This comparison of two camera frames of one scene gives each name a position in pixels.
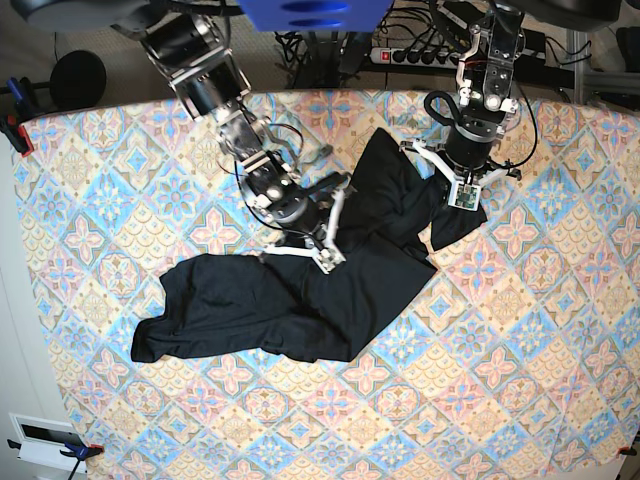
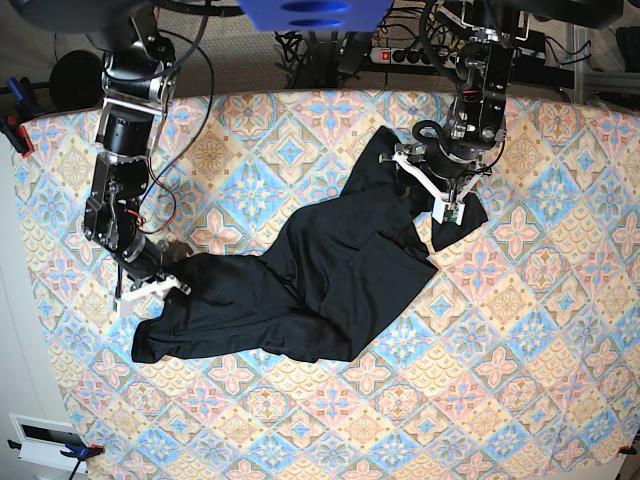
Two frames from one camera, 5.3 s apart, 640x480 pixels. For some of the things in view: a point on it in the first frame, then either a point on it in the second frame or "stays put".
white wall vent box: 42,440 stays put
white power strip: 442,59 stays put
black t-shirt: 285,303 stays put
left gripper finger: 465,194 → 453,210
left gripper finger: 420,145 → 401,158
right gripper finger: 330,256 → 158,286
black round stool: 78,79 stays put
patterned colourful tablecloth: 517,359 stays put
